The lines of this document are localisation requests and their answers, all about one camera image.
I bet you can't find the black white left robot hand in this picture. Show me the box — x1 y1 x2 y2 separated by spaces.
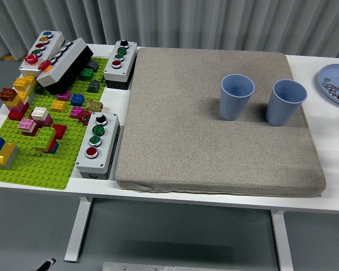
35 258 57 271

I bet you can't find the blue ribbed plastic cup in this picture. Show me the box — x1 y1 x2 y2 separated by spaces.
219 73 256 121
265 79 308 126

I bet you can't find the white table leg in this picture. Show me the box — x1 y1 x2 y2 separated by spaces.
270 209 294 271
64 196 93 263

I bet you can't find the lime green building baseplate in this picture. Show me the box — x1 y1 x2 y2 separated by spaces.
0 57 110 191

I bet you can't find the grey four-button control box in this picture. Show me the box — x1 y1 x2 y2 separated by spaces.
75 112 121 180
103 40 138 90

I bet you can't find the silver metal plate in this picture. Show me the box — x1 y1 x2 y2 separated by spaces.
102 261 244 271

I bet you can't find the large yellow building brick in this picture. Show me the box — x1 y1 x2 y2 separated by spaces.
0 142 18 166

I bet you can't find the lime green building brick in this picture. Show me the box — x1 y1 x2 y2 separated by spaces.
33 126 57 150

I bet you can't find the red building brick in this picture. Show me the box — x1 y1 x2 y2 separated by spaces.
53 124 68 139
8 108 31 121

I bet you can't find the pink building brick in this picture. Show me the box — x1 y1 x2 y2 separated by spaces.
18 118 37 132

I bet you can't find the white building brick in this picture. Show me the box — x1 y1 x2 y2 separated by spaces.
31 107 50 120

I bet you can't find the brown building brick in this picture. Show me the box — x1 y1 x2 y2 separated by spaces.
0 88 18 102

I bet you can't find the dark green building brick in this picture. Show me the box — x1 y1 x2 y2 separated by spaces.
80 68 95 81

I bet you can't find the grey-brown table mat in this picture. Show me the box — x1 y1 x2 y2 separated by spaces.
115 47 327 198

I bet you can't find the grey control box black base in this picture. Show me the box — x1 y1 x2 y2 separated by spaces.
36 37 94 95

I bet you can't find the grey five-button control box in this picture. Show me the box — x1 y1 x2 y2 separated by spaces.
19 30 66 77

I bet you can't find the grey pleated curtain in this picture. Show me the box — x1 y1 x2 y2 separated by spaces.
0 0 339 60

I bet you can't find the blue plate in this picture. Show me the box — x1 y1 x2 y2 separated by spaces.
318 64 339 107

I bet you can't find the brass valve red handle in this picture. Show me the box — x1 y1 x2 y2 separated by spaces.
79 99 104 124

